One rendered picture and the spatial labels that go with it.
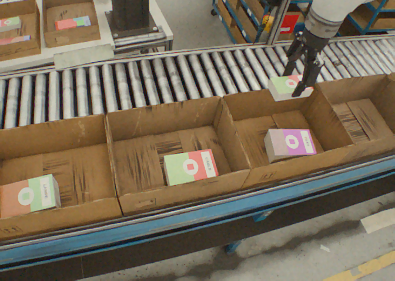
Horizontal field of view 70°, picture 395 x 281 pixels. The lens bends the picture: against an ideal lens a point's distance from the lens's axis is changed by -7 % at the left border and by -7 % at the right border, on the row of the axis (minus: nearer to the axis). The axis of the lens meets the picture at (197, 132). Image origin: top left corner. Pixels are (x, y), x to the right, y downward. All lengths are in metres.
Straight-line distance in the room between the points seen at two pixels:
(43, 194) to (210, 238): 0.65
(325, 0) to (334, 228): 1.67
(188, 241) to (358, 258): 1.30
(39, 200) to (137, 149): 0.36
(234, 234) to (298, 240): 0.84
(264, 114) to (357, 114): 0.45
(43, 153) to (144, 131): 0.37
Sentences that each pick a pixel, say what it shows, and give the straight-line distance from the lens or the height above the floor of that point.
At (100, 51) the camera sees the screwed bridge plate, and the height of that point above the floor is 0.75.
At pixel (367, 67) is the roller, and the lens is 2.03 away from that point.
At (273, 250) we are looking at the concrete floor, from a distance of 1.98.
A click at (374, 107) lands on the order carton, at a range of 1.55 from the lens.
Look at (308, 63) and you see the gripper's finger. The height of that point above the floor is 1.28.
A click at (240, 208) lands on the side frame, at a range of 0.99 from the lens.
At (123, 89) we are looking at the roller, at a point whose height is 0.75.
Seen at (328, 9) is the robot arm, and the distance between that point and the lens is 0.80.
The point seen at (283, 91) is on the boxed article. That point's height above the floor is 1.16.
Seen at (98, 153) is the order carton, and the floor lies 0.89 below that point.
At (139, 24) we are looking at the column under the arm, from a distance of 1.75.
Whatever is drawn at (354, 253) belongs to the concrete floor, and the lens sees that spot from 2.22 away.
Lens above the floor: 1.81
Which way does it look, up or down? 55 degrees down
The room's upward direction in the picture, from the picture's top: 11 degrees clockwise
